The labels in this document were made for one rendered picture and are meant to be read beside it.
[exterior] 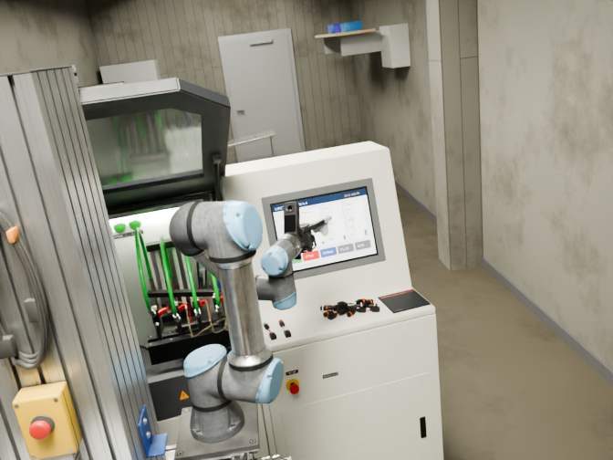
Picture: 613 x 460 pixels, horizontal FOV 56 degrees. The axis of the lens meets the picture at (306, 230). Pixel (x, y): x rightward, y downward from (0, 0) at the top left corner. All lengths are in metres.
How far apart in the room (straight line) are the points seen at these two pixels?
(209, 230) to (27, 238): 0.41
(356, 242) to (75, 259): 1.48
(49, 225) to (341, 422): 1.58
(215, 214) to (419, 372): 1.33
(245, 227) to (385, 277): 1.21
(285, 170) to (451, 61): 2.61
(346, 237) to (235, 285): 1.05
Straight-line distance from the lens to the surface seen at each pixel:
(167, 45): 9.66
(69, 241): 1.11
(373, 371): 2.33
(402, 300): 2.37
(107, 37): 9.80
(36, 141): 1.08
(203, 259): 1.53
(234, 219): 1.32
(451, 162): 4.81
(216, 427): 1.64
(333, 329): 2.21
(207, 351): 1.60
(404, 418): 2.51
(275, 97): 9.59
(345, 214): 2.37
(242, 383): 1.51
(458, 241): 5.02
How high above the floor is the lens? 2.03
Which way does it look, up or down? 18 degrees down
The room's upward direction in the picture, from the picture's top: 7 degrees counter-clockwise
